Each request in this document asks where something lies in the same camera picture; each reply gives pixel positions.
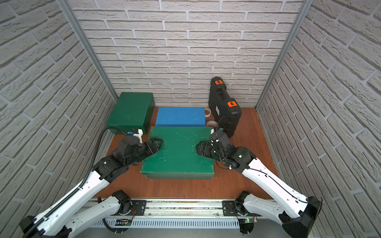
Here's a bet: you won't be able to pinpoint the left aluminium corner post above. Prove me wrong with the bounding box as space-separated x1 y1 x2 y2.
57 0 118 102

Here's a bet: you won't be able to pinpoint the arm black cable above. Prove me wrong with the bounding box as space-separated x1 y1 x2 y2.
214 115 310 206
20 126 129 238

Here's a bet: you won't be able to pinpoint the aluminium corner post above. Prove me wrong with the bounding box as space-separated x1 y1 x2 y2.
255 0 313 111
57 0 118 102

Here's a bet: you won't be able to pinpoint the blue shoebox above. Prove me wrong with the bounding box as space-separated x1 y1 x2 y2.
155 107 205 127

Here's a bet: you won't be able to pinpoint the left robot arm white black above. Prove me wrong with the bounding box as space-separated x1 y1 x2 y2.
19 134 163 238

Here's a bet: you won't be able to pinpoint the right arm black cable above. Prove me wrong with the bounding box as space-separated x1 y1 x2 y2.
214 115 310 206

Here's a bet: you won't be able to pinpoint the green shoebox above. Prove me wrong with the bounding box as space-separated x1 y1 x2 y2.
106 92 155 134
140 127 214 180

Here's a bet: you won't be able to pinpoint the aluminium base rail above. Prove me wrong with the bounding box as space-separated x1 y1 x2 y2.
90 198 288 238

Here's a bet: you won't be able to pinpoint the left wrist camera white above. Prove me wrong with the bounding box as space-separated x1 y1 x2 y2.
128 129 143 143

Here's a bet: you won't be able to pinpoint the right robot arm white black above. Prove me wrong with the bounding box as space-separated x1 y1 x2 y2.
196 131 322 238

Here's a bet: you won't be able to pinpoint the right aluminium corner post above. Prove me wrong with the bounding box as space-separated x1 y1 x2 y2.
255 0 313 111

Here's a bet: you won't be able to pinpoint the black tool case orange latches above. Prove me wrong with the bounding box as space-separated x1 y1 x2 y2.
208 76 242 137

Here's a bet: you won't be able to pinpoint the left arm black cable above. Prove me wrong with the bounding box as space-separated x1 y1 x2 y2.
20 126 129 238

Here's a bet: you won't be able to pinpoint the white tape roll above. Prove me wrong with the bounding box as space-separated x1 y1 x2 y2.
204 107 212 118

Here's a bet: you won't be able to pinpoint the green shoebox front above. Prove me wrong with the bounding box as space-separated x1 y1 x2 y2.
140 127 214 180

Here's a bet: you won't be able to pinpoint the grey duct tape roll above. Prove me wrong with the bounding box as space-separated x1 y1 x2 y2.
205 120 218 128

